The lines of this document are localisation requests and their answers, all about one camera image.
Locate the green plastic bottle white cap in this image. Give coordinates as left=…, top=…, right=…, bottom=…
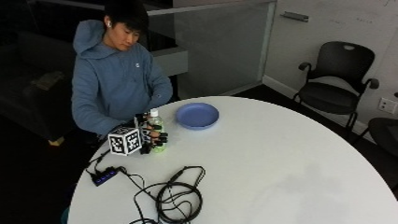
left=147, top=108, right=169, bottom=154

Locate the white marker cube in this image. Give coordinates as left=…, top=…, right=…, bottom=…
left=107, top=125, right=143, bottom=157

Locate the blue bowl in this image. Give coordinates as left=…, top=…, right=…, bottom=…
left=175, top=102, right=220, bottom=131

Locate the black usb hub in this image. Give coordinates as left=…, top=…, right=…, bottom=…
left=90, top=166, right=121, bottom=188

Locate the person in blue hoodie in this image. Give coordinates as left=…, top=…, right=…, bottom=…
left=71, top=0, right=175, bottom=138

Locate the white ledge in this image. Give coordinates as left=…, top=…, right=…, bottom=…
left=149, top=46, right=189, bottom=77

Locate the tan cushion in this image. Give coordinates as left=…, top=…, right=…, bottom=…
left=30, top=70, right=67, bottom=91

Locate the glass partition panel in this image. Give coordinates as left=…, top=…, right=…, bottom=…
left=147, top=0, right=279, bottom=96

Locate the dark sofa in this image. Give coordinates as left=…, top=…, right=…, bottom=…
left=0, top=30, right=79, bottom=147

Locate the black office chair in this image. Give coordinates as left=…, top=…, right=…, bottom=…
left=292, top=40, right=381, bottom=133
left=357, top=117, right=398, bottom=157

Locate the thin black glove cable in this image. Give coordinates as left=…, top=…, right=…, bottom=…
left=86, top=148, right=112, bottom=175

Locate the coiled black cable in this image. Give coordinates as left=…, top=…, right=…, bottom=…
left=118, top=165, right=207, bottom=224

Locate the white wall outlet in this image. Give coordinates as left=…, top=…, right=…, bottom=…
left=377, top=97, right=398, bottom=115

